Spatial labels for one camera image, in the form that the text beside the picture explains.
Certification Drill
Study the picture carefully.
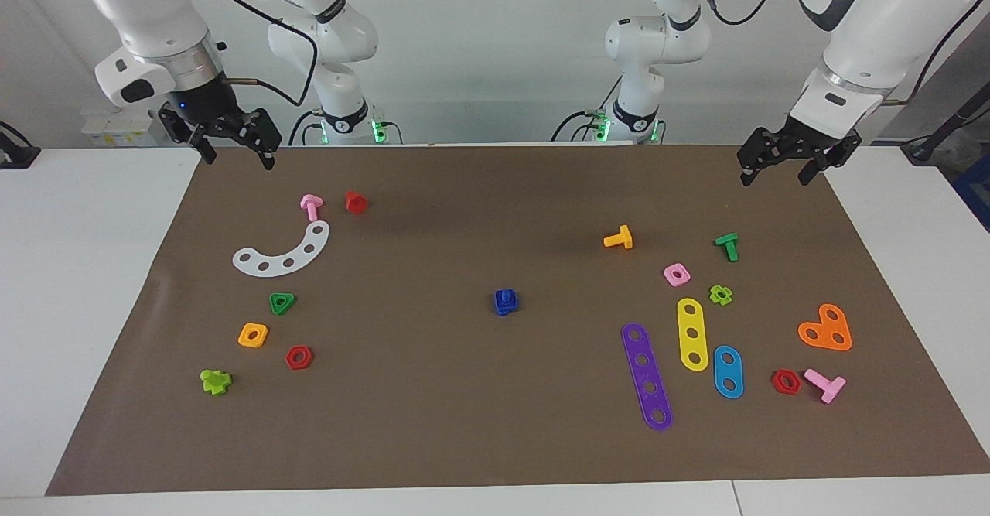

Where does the white labelled box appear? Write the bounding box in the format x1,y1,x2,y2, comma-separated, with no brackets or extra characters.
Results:
81,109,165,148

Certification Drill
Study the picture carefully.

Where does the white curved perforated plate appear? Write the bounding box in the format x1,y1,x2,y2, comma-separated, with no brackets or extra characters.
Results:
232,220,331,278

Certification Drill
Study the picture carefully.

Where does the black pole stand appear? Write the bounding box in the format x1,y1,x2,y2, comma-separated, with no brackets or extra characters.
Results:
901,87,990,166

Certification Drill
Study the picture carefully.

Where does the orange heart-shaped plate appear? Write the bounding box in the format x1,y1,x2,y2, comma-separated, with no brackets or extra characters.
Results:
797,303,853,352

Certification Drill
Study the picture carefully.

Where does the blue crate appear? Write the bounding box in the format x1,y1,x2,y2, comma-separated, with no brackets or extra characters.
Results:
951,154,990,232

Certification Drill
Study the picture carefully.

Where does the yellow three-hole plate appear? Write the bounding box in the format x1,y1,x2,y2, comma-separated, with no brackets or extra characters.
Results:
677,297,709,372

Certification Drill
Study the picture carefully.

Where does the blue two-hole plate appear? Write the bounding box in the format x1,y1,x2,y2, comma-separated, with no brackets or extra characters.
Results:
712,345,745,400

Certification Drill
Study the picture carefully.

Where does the purple four-hole plate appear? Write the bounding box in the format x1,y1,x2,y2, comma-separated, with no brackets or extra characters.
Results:
621,323,674,432

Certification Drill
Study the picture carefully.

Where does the brown table mat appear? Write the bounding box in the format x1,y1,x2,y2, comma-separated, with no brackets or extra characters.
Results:
45,145,990,497

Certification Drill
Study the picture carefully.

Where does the black right base cable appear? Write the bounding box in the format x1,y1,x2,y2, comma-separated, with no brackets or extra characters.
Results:
288,110,323,147

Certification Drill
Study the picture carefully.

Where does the black base cable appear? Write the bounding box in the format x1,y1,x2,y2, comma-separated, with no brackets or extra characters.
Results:
551,109,612,142
288,110,323,147

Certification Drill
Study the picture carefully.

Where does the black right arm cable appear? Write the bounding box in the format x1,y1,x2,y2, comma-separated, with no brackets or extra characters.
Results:
213,0,319,107

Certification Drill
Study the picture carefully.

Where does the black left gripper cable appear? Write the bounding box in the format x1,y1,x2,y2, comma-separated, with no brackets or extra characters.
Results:
882,0,990,107

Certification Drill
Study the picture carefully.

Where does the black left base cable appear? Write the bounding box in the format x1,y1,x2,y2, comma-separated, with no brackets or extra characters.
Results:
551,109,612,142

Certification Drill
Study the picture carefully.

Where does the black clamp mount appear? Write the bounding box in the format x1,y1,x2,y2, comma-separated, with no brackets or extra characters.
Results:
0,120,42,170

